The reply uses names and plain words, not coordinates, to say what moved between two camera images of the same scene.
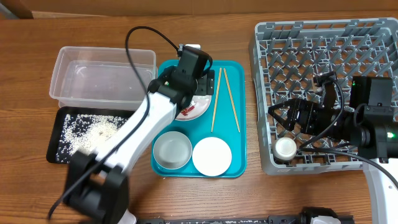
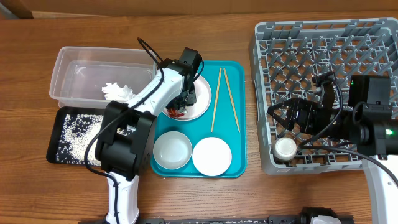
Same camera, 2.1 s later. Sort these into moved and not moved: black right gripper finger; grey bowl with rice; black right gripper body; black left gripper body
Moved: black left gripper body
Not moved: black right gripper body; black right gripper finger; grey bowl with rice
